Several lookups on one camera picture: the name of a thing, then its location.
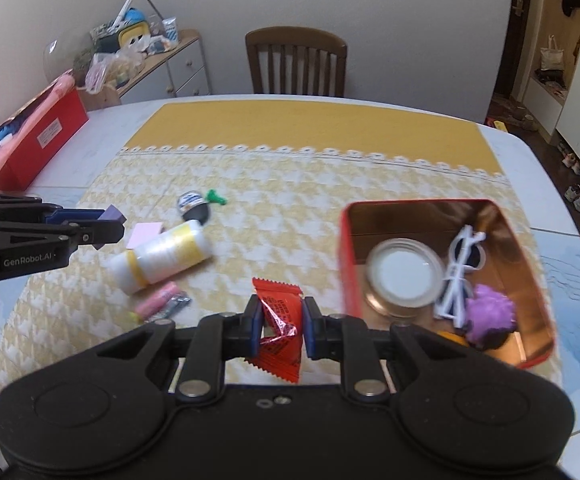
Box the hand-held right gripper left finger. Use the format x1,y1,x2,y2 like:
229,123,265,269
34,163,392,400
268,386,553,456
97,294,265,403

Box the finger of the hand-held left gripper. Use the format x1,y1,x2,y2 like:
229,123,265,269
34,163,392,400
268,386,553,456
0,219,127,257
0,191,108,226

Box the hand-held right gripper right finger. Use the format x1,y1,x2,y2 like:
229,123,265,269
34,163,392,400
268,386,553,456
301,296,471,403

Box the purple eraser block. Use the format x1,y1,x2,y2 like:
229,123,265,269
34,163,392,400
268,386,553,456
97,204,126,250

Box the red candy packet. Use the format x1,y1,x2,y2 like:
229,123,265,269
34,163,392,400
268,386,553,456
245,277,303,385

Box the pink sticky note pad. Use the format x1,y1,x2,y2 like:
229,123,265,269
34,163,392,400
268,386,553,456
127,222,163,251

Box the white yellow bottle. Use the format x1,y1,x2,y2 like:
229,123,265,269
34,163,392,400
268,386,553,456
107,221,214,296

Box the pink tube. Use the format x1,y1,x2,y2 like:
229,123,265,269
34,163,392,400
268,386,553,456
134,281,181,318

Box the small round labelled bottle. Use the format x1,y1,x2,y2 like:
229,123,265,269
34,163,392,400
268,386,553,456
177,190,211,224

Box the white round jar lid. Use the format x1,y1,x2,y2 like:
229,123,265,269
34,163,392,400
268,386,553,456
365,237,446,318

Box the white sunglasses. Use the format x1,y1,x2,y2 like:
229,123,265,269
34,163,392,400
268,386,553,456
432,225,488,328

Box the red tin box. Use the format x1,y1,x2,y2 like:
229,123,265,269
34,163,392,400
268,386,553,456
339,199,556,371

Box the purple fluffy ball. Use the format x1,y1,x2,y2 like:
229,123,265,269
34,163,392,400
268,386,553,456
457,284,518,351

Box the black silver strip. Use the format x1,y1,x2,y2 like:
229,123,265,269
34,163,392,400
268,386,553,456
147,292,192,322

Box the red storage box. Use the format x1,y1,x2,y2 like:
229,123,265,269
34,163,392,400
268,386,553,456
0,89,90,190

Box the pink printed bag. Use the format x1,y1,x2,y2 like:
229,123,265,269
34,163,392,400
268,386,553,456
0,72,78,192

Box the clear glass dome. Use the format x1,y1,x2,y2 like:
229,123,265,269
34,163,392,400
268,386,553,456
42,30,95,81

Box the white sideboard with drawers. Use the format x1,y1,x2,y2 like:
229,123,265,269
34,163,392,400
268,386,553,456
77,29,213,111

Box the yellow patterned table mat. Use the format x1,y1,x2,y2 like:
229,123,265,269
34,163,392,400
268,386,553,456
0,101,563,411

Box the brown wooden chair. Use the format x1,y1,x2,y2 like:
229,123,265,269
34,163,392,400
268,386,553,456
245,26,348,98

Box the patterned doormat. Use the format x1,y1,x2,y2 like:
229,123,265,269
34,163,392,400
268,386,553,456
490,95,541,131

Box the dark wooden door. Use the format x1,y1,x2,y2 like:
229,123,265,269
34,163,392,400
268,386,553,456
490,0,536,106

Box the beige tote bag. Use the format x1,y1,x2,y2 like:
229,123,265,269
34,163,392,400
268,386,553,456
540,35,568,72

